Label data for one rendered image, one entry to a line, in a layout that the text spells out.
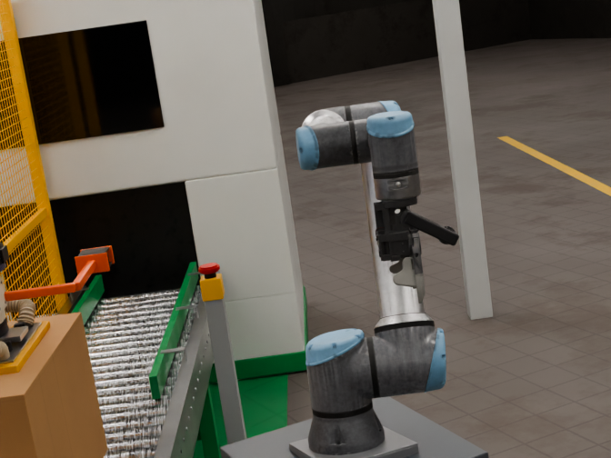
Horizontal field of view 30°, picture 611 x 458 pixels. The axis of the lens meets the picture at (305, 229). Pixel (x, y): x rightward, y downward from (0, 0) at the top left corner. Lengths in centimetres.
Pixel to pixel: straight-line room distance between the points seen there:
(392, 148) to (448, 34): 368
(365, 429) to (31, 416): 79
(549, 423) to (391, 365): 211
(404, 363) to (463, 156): 327
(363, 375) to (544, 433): 204
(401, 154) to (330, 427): 84
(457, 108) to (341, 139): 360
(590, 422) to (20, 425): 278
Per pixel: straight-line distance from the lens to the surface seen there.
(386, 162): 221
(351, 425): 279
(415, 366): 276
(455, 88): 589
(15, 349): 282
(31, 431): 259
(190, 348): 436
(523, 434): 472
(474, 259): 606
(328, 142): 232
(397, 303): 279
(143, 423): 388
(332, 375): 276
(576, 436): 468
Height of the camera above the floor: 191
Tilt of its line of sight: 13 degrees down
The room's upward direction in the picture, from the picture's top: 8 degrees counter-clockwise
